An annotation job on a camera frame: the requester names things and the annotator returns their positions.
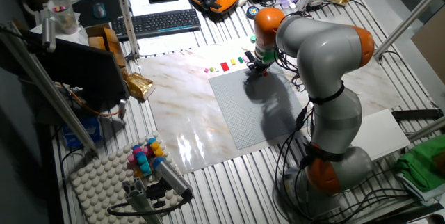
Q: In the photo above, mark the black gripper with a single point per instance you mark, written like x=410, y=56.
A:
x=262, y=64

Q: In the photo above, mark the silver orange robot arm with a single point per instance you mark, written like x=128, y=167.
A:
x=323, y=43

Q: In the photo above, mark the black Lego plate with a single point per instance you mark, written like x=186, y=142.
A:
x=249, y=56

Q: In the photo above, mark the green Lego brick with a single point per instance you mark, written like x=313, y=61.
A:
x=240, y=60

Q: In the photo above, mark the red Lego plate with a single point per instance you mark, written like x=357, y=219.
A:
x=225, y=66

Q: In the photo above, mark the gray Lego baseplate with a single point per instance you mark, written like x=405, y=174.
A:
x=236, y=112

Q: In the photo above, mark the printed paper sheet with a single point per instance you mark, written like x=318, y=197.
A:
x=167, y=45

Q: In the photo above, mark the black computer keyboard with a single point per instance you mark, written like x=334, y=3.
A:
x=156, y=24

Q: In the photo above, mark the gold foil bag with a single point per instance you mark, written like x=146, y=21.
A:
x=139, y=85

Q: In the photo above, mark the white flat board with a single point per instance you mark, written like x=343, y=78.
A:
x=379, y=133

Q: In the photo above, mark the colourful toy block cluster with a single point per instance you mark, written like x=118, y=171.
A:
x=142, y=159

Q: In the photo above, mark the brown cardboard box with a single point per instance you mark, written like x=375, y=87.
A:
x=109, y=41

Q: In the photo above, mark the black metal bar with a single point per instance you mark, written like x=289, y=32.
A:
x=417, y=114

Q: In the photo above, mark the dark computer mouse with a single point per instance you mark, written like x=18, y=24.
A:
x=99, y=10

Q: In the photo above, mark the brown cardboard panel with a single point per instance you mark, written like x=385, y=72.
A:
x=431, y=46

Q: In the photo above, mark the short aluminium profile piece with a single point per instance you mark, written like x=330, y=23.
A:
x=139, y=199

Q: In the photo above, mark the black monitor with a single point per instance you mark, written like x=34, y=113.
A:
x=80, y=67

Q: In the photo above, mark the blue packet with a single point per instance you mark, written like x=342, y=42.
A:
x=87, y=130

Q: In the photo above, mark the green cloth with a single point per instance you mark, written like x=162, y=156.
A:
x=420, y=161

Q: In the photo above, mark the black mouse pad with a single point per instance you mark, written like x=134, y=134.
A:
x=83, y=8

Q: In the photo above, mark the white bumpy foam mat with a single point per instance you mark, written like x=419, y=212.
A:
x=97, y=182

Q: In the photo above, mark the clear plastic jar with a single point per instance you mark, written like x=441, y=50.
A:
x=63, y=15

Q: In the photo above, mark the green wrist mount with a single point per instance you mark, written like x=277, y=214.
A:
x=269, y=56

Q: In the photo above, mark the silver depth camera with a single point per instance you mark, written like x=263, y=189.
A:
x=172, y=177
x=48, y=36

